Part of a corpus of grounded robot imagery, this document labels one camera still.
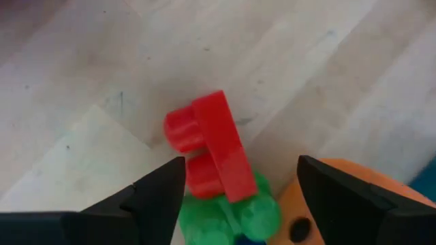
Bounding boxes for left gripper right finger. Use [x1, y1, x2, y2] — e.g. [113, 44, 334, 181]
[296, 154, 436, 245]

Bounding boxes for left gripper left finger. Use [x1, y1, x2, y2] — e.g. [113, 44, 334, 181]
[0, 156, 187, 245]

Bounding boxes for orange foam die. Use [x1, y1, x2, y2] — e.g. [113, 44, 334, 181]
[267, 157, 436, 245]

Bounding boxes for teal plastic bin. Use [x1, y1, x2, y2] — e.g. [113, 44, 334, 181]
[408, 162, 436, 205]

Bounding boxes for green big-stud toy block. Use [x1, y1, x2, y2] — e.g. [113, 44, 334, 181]
[178, 171, 283, 245]

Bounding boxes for red toy block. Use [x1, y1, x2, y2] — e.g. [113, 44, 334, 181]
[163, 89, 259, 204]

